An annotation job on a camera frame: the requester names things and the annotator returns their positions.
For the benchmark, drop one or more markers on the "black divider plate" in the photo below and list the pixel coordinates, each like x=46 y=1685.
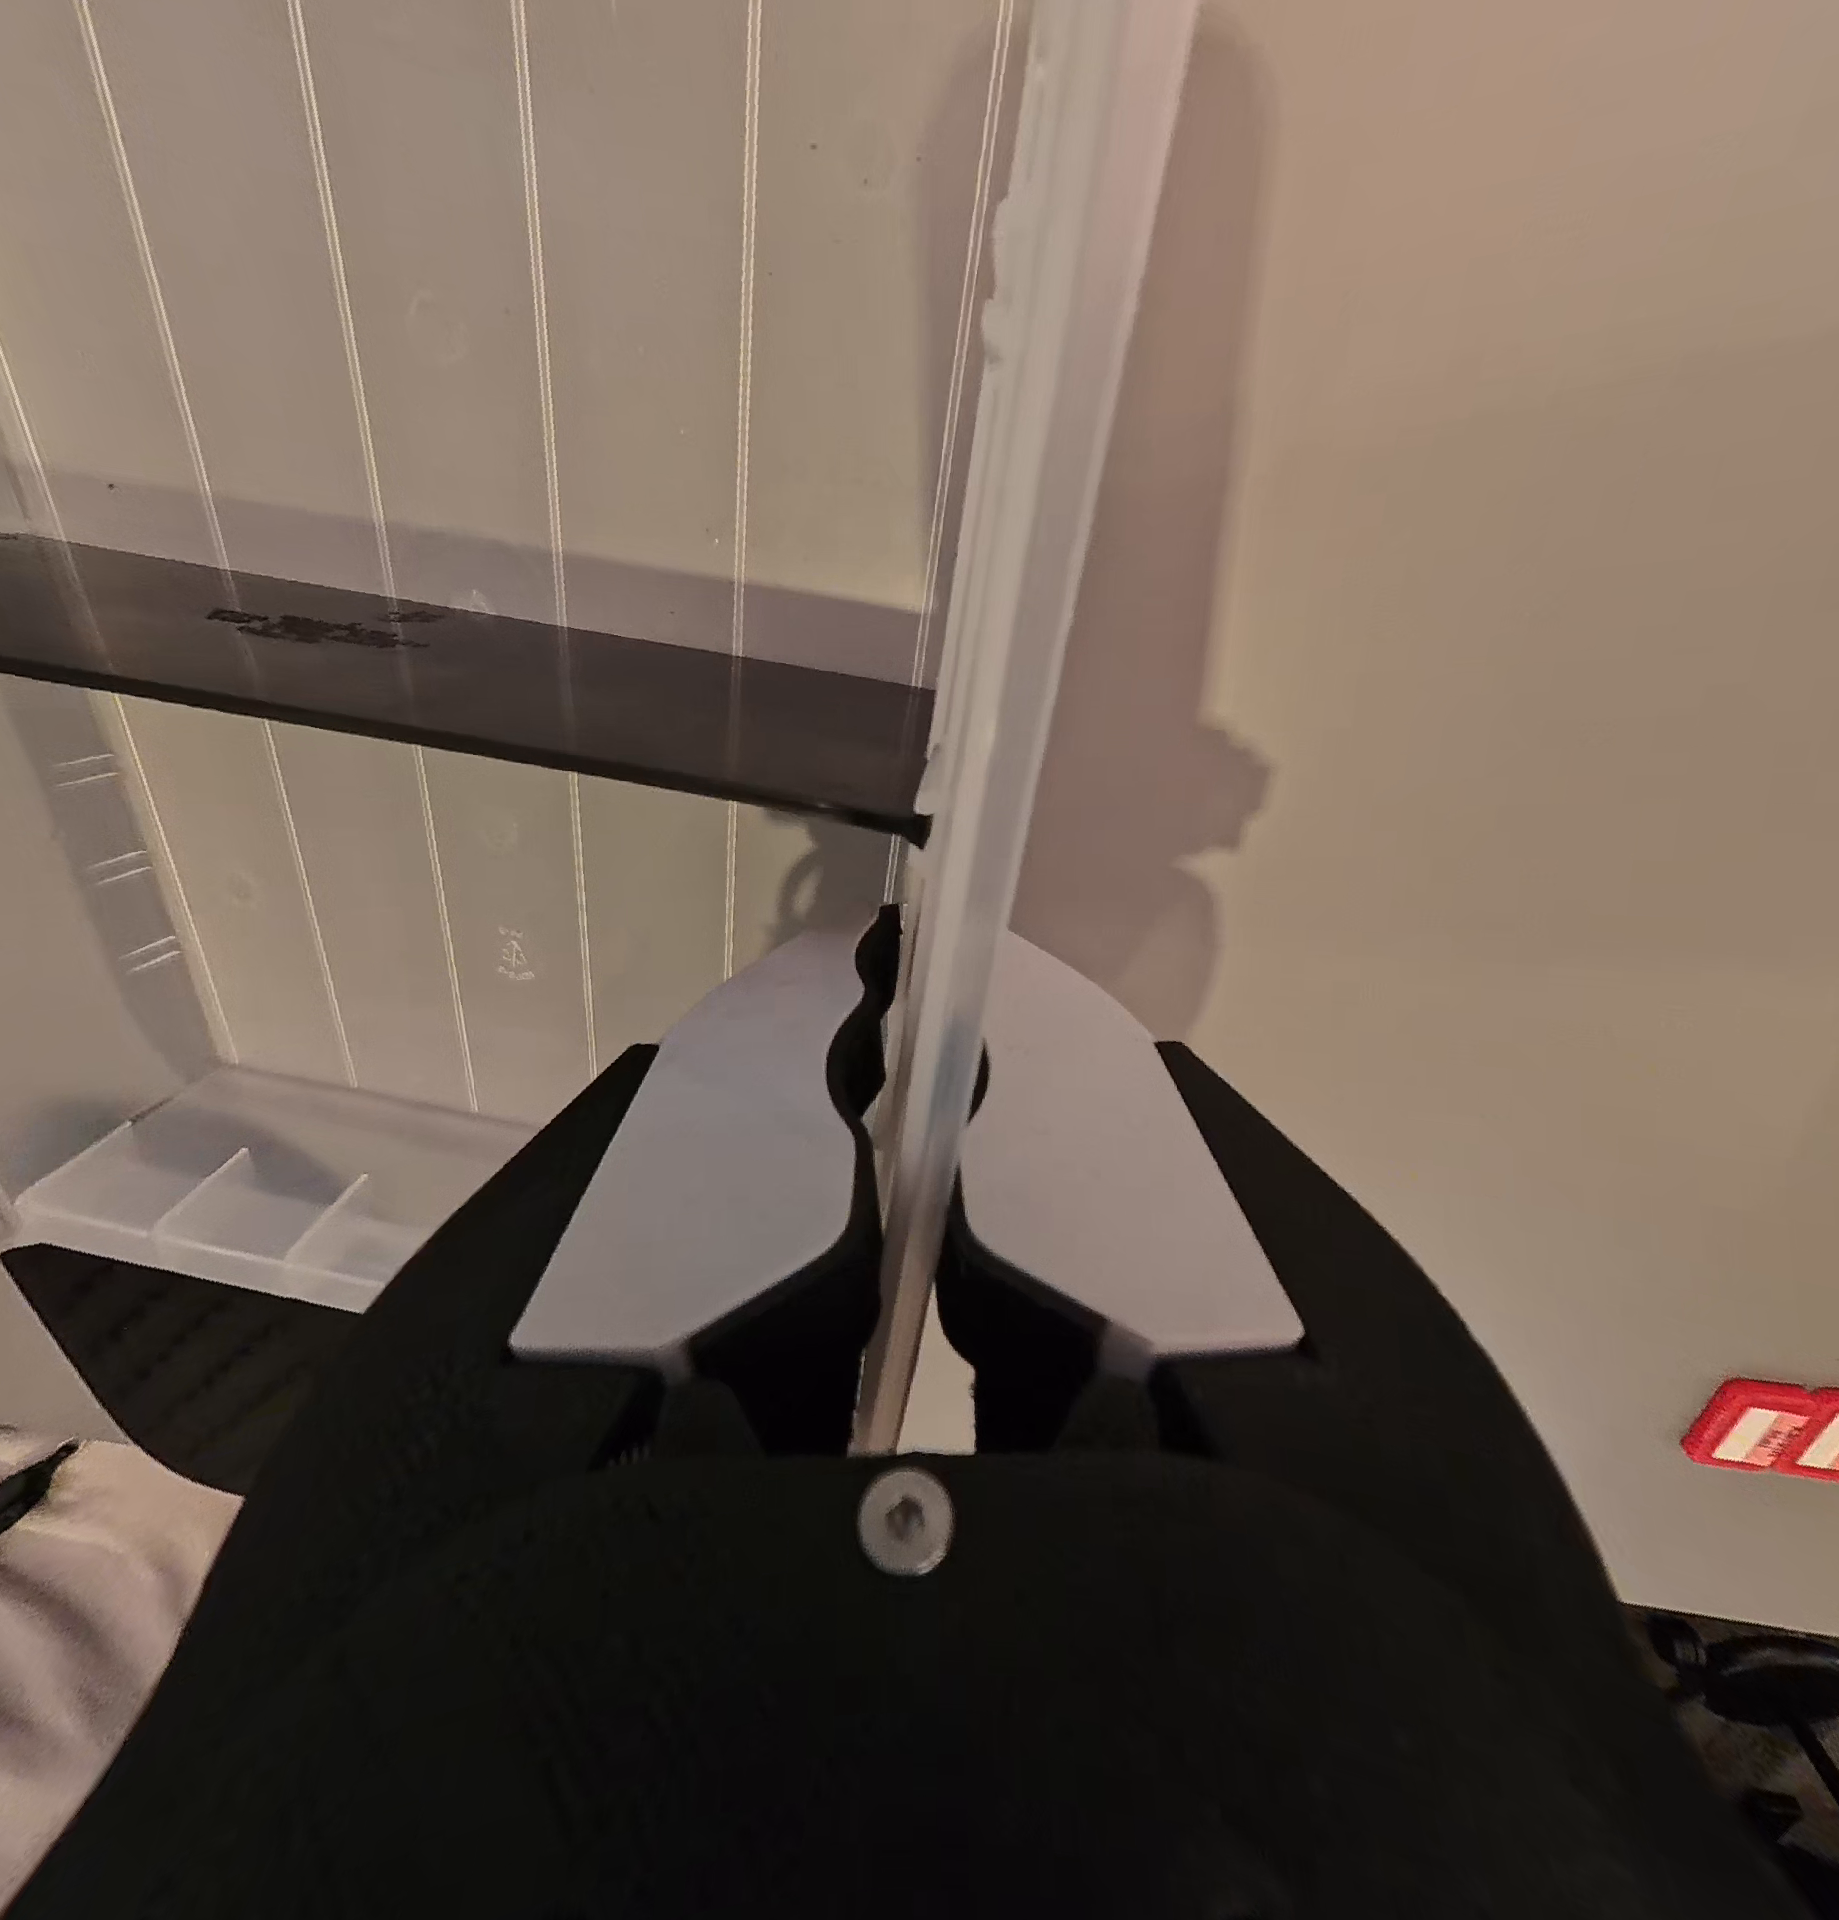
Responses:
x=485 y=674

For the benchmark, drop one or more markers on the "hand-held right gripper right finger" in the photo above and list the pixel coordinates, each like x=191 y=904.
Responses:
x=1127 y=1197

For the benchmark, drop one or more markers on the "clear plastic box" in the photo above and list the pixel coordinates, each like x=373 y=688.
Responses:
x=413 y=349

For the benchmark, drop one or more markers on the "black wrist rest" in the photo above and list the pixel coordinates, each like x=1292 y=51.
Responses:
x=150 y=1349

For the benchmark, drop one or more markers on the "black office chair base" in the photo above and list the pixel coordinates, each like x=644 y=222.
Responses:
x=1770 y=1675

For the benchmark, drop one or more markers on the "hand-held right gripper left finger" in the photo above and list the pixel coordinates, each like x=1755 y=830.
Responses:
x=683 y=1184

